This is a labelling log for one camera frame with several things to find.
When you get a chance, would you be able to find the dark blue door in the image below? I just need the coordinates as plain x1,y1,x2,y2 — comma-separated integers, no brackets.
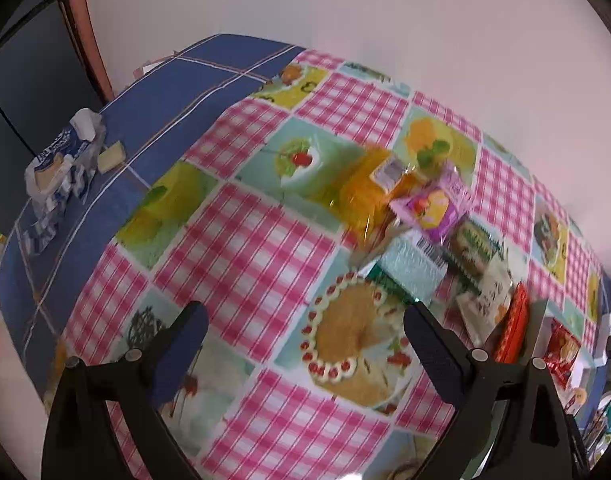
0,0,104,241

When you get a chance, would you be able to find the red brown door frame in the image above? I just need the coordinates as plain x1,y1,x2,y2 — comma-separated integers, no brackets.
58,0,115,102

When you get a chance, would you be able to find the purple snack packet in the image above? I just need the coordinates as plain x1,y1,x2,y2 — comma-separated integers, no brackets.
389,160,472,245

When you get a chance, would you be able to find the light blue foil packet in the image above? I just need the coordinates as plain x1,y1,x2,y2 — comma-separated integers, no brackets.
368,232,449,307

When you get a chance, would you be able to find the blue plaid tablecloth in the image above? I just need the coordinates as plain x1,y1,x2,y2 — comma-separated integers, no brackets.
0,34,306,396

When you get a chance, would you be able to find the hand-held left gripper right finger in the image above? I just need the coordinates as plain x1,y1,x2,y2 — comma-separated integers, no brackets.
403,301,581,480

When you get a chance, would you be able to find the red patterned snack packet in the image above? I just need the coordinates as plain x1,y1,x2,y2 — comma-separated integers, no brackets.
493,282,531,366

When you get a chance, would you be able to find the white calligraphy snack packet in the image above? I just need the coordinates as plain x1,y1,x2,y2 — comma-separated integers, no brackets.
455,255,516,348

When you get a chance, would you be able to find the orange snack packet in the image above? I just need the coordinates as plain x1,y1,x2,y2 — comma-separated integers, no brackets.
333,146,423,253

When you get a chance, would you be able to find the green clear biscuit packet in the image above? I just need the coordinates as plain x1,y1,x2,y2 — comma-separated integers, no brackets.
444,219,507,288

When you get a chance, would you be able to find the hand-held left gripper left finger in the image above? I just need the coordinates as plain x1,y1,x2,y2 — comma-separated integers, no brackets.
40,301,210,480

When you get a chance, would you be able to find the red flower snack packet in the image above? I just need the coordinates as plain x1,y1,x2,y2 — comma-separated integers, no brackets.
544,320,582,392

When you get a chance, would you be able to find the pale yellow block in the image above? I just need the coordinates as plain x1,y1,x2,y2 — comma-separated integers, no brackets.
98,141,127,175

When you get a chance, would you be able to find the pink checked printed tablecloth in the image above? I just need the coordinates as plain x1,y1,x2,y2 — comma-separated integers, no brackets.
43,47,611,480

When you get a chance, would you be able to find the blue white crumpled bag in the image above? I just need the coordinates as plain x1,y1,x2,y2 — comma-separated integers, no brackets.
24,107,107,261

